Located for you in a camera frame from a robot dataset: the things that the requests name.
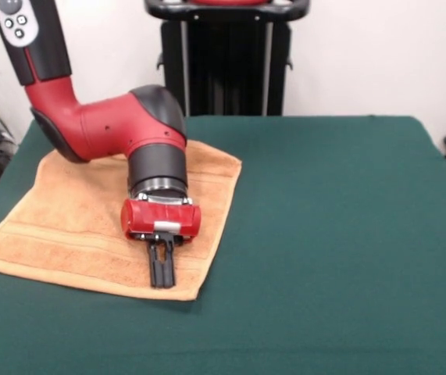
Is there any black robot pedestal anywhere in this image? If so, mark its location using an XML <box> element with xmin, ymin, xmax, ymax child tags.
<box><xmin>143</xmin><ymin>0</ymin><xmax>310</xmax><ymax>117</ymax></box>

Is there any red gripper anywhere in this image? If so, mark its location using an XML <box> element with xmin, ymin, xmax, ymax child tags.
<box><xmin>120</xmin><ymin>197</ymin><xmax>202</xmax><ymax>289</ymax></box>

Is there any tan terry towel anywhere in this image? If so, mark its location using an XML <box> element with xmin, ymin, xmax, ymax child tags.
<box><xmin>0</xmin><ymin>138</ymin><xmax>243</xmax><ymax>302</ymax></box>

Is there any dark green table cloth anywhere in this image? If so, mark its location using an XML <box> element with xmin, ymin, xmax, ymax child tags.
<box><xmin>0</xmin><ymin>115</ymin><xmax>446</xmax><ymax>375</ymax></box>

